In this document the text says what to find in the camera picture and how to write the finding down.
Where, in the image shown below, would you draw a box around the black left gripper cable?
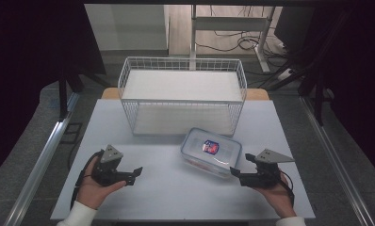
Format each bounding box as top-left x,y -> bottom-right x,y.
69,150 -> 106,211

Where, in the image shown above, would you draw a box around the white cabinet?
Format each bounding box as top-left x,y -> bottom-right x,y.
83,3 -> 171,52

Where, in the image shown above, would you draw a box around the person's left hand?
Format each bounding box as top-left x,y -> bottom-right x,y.
76,156 -> 127,211

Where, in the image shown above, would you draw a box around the clear plastic lidded food container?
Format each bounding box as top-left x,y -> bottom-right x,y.
180,126 -> 243,180

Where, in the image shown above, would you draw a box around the black stand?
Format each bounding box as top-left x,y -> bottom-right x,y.
297,46 -> 334,127
57,59 -> 85,123

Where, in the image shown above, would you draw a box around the white power strip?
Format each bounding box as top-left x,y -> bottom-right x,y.
277,67 -> 295,82

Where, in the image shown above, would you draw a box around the aluminium rail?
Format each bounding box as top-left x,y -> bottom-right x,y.
298,94 -> 375,226
2,91 -> 81,226

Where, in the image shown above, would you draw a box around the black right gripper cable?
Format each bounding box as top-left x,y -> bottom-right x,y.
279,169 -> 296,209

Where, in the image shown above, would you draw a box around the person's right hand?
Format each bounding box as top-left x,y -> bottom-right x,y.
258,174 -> 298,219

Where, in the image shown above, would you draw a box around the black floor cables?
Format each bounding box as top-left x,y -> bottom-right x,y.
194,5 -> 298,89

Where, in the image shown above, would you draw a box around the white metal desk frame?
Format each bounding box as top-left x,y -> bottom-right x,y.
188,4 -> 277,73

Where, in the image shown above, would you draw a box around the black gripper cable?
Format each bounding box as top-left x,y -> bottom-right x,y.
69,150 -> 106,211
279,169 -> 296,209

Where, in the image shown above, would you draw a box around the white wire basket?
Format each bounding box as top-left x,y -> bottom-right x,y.
117,56 -> 249,137

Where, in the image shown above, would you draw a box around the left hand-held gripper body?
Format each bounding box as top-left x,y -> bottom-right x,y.
91,144 -> 135,187

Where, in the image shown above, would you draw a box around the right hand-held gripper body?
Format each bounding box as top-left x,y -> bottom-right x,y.
238,148 -> 296,189

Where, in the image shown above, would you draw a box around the wooden table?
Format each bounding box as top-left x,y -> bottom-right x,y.
100,87 -> 270,102

